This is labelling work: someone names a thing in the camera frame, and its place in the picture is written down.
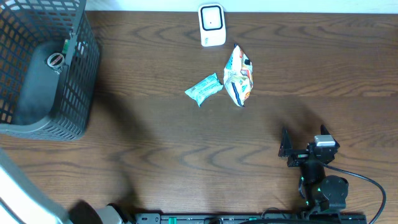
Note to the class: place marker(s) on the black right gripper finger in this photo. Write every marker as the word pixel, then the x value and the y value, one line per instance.
pixel 286 148
pixel 324 130

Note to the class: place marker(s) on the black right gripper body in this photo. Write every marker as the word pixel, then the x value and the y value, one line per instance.
pixel 298 159

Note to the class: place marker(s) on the yellow white snack bag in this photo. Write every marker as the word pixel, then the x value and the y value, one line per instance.
pixel 238 78

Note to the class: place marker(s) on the teal snack packet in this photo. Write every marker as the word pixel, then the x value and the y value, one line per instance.
pixel 205 88

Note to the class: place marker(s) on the green Zam-Buk tin box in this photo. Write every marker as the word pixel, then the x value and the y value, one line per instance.
pixel 56 62

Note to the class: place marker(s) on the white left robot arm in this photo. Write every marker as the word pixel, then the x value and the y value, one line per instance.
pixel 23 202

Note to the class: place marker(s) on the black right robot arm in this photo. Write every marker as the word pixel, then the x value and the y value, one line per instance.
pixel 323 193

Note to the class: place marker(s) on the white barcode scanner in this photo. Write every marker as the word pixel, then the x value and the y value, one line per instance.
pixel 212 25

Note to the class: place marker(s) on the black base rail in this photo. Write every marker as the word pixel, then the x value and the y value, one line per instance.
pixel 270 217

